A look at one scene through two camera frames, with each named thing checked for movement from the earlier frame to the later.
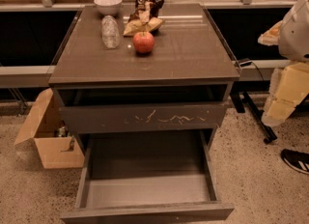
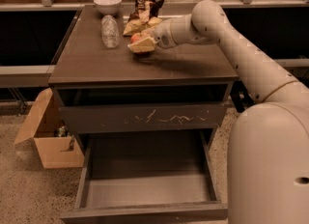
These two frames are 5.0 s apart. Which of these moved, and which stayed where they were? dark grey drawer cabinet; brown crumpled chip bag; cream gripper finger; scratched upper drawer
Moved: cream gripper finger
Stayed: brown crumpled chip bag; dark grey drawer cabinet; scratched upper drawer
